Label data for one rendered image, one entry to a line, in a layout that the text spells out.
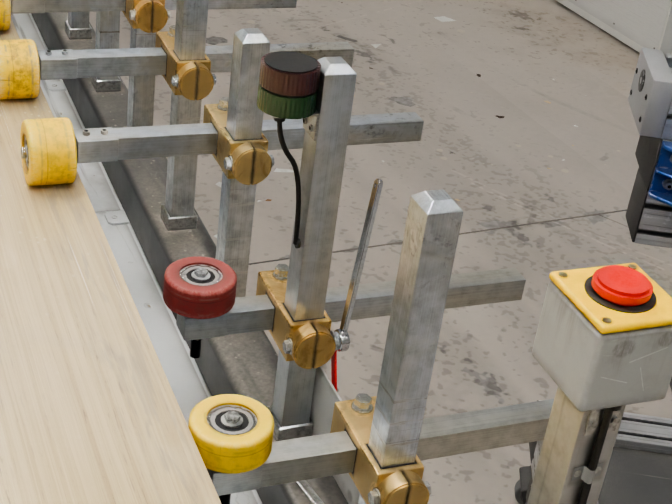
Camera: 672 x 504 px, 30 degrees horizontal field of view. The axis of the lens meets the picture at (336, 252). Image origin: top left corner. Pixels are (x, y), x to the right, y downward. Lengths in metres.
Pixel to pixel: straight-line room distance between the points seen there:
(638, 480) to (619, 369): 1.53
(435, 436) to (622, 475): 1.12
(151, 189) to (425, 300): 0.95
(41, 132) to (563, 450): 0.83
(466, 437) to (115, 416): 0.36
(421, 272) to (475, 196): 2.56
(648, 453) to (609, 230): 1.29
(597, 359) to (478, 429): 0.49
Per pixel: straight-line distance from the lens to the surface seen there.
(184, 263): 1.41
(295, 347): 1.38
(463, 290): 1.53
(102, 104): 2.26
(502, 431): 1.32
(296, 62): 1.25
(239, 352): 1.63
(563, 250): 3.46
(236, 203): 1.59
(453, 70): 4.51
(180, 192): 1.86
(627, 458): 2.41
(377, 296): 1.48
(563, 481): 0.92
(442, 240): 1.08
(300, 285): 1.37
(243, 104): 1.53
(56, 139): 1.52
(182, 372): 1.72
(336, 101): 1.27
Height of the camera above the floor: 1.64
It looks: 30 degrees down
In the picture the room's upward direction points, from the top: 8 degrees clockwise
